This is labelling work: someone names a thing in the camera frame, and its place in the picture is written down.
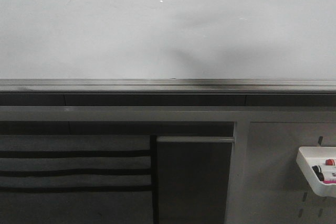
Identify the white plastic marker tray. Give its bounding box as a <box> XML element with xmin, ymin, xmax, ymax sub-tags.
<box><xmin>296</xmin><ymin>146</ymin><xmax>335</xmax><ymax>198</ymax></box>

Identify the red capped marker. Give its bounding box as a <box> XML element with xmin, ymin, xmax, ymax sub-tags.
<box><xmin>325</xmin><ymin>158</ymin><xmax>336</xmax><ymax>166</ymax></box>

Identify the grey aluminium whiteboard tray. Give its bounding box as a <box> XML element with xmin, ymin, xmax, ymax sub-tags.
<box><xmin>1</xmin><ymin>78</ymin><xmax>335</xmax><ymax>94</ymax></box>

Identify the grey fabric pocket organizer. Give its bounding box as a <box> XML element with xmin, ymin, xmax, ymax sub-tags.
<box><xmin>1</xmin><ymin>135</ymin><xmax>159</xmax><ymax>223</ymax></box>

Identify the pink marker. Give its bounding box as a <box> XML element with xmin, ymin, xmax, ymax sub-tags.
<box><xmin>322</xmin><ymin>180</ymin><xmax>336</xmax><ymax>185</ymax></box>

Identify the black capped marker lower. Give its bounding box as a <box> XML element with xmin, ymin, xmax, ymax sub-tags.
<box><xmin>317</xmin><ymin>172</ymin><xmax>336</xmax><ymax>182</ymax></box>

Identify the dark grey hanging panel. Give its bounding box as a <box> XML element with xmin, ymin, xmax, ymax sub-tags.
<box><xmin>157</xmin><ymin>136</ymin><xmax>233</xmax><ymax>223</ymax></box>

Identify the black capped marker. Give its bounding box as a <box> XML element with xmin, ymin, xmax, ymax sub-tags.
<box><xmin>312</xmin><ymin>165</ymin><xmax>336</xmax><ymax>173</ymax></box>
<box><xmin>317</xmin><ymin>172</ymin><xmax>336</xmax><ymax>182</ymax></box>

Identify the white whiteboard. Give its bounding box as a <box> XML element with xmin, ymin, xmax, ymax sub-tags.
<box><xmin>1</xmin><ymin>0</ymin><xmax>335</xmax><ymax>79</ymax></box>

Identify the black capped marker upper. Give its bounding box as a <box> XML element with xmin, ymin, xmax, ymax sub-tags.
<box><xmin>312</xmin><ymin>165</ymin><xmax>336</xmax><ymax>173</ymax></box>

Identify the white metal pegboard frame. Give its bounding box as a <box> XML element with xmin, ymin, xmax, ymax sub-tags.
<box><xmin>1</xmin><ymin>106</ymin><xmax>335</xmax><ymax>223</ymax></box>

